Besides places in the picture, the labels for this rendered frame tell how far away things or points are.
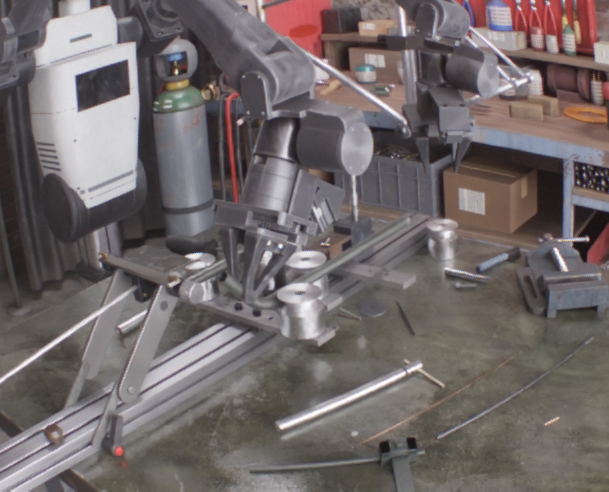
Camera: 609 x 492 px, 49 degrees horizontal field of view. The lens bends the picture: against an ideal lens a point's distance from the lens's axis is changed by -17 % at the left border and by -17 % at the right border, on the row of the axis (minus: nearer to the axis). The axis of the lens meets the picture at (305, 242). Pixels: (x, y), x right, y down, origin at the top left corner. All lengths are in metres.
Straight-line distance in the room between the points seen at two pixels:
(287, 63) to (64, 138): 0.72
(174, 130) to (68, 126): 1.38
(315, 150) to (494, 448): 0.36
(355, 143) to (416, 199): 1.74
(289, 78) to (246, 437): 0.38
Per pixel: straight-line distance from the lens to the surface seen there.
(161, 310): 0.79
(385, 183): 2.58
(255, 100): 0.82
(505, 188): 2.35
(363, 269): 1.04
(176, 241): 1.26
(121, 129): 1.52
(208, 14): 0.86
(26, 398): 0.93
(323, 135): 0.79
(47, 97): 1.46
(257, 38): 0.83
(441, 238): 1.16
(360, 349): 0.94
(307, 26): 3.22
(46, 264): 3.48
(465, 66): 1.01
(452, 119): 1.00
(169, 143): 2.81
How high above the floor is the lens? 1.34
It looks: 22 degrees down
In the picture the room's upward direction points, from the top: 5 degrees counter-clockwise
